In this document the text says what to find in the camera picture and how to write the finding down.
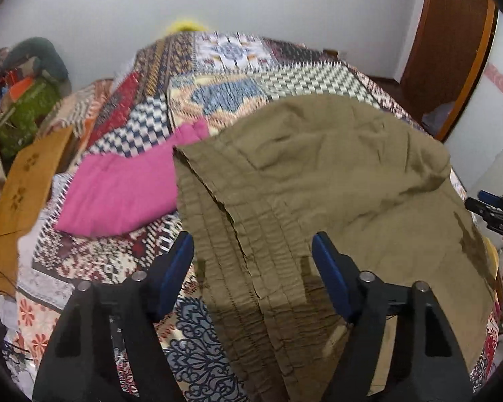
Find olive khaki pants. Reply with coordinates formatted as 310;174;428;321
174;94;495;401

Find white cabinet with pink stickers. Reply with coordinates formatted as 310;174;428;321
445;13;503;191

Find folded pink garment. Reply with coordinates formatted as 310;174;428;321
55;118;209;238

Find brown cardboard box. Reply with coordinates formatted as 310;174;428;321
0;126;73;297

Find brown wooden door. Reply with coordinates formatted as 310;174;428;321
401;0;498;142

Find colourful patchwork bedspread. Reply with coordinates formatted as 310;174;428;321
10;33;497;401

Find pile of clothes and bags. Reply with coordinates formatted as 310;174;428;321
0;37;70;161

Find yellow plush pillow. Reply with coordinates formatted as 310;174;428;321
165;19;208;36

